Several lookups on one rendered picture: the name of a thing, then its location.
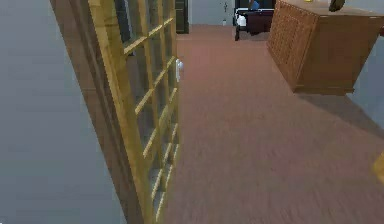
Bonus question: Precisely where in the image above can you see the wooden lattice room door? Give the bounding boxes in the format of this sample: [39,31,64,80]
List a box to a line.
[49,0,183,224]

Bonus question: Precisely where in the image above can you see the dark green cupboard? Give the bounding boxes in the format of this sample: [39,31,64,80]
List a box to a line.
[175,0,190,35]

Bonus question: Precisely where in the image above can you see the brown wooden cabinet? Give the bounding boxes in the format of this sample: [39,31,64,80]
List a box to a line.
[266,0,384,97]

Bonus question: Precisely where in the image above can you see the dark brown object on cabinet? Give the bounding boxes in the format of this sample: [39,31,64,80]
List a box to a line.
[328,0,347,13]

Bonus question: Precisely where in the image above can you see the yellow wooden furniture corner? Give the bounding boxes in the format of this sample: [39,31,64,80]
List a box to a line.
[372,152,384,184]

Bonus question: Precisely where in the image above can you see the white door handle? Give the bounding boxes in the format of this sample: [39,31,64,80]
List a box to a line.
[175,58,185,83]

